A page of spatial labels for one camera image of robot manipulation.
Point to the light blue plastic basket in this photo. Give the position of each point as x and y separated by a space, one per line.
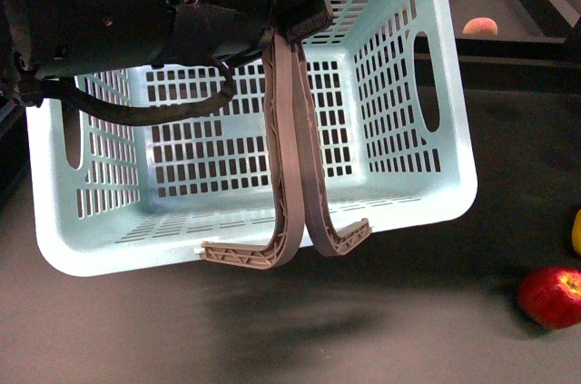
394 141

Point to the yellow mango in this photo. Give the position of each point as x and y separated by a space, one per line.
576 233

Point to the peach at tray front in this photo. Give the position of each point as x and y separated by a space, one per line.
481 26

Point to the black fruit display tray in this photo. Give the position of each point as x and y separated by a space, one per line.
533 29

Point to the red apple on table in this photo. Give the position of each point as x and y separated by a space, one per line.
550 296

